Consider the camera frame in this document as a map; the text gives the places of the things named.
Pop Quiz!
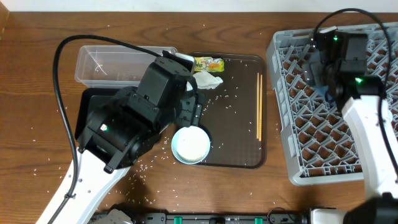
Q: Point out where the brown serving tray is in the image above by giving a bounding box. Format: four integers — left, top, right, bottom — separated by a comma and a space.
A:
199, 53, 267, 169

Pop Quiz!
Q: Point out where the blue plate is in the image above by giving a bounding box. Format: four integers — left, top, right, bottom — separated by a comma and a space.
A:
306, 49, 343, 101

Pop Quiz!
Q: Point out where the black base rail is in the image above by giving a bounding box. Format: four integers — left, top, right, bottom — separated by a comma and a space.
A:
90, 212, 312, 224

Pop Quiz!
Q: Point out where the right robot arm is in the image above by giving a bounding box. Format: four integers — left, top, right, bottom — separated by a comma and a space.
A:
303, 27, 397, 223

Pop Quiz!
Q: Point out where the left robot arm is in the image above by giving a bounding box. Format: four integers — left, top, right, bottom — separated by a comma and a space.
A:
39, 52, 204, 223

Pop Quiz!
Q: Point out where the clear plastic bin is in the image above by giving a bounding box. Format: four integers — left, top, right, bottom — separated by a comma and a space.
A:
74, 45, 178, 88

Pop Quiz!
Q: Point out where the yellow green snack wrapper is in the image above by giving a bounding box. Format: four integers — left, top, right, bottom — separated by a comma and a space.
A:
195, 57, 224, 72

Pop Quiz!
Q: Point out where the grey dishwasher rack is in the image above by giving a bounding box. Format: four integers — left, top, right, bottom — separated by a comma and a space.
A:
266, 23, 397, 185

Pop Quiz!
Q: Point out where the left black cable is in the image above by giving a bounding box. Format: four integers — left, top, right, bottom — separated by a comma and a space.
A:
46, 34, 162, 224

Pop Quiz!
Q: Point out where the light blue rice bowl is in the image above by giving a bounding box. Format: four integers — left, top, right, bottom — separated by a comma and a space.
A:
171, 126, 211, 165

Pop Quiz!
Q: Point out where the wooden chopstick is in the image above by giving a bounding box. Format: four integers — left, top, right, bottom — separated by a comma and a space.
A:
259, 74, 263, 142
256, 73, 260, 140

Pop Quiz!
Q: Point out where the white napkin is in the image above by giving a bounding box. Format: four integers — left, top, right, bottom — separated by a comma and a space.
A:
193, 70, 223, 90

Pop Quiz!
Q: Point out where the small blue cup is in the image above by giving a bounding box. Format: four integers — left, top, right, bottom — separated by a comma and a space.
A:
382, 109, 393, 123

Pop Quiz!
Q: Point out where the black rectangular tray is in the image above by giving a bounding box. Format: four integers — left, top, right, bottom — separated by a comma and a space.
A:
75, 88, 121, 140

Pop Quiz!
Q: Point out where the right black cable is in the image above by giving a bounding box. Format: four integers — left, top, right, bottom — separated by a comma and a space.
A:
312, 7, 398, 178

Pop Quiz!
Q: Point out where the black cable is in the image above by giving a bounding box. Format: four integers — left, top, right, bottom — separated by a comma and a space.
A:
46, 34, 162, 224
312, 7, 398, 178

